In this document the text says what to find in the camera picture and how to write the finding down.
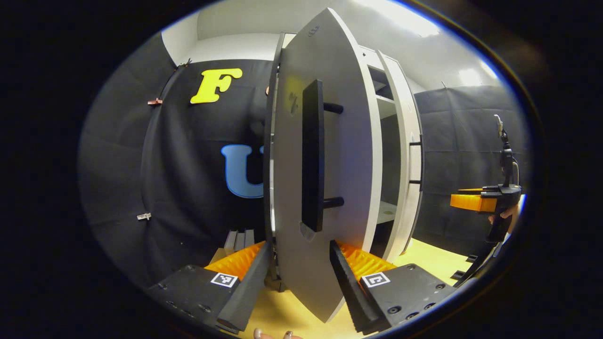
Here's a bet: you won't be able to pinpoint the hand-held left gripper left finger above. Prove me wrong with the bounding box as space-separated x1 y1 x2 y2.
148 241 273 334

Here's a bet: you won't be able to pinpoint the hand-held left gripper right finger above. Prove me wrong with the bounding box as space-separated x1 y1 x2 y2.
329 240 457 336

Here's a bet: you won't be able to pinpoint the white and grey cabinet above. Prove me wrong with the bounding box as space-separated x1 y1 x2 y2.
269 32 425 264

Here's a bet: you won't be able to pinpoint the grey flat boards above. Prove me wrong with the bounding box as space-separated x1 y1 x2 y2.
210 229 257 265

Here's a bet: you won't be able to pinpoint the black backdrop cloth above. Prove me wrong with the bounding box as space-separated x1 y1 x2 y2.
414 84 524 258
79 59 278 289

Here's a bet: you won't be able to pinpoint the small ceiling light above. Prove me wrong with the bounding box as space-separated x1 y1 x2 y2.
458 65 499 89

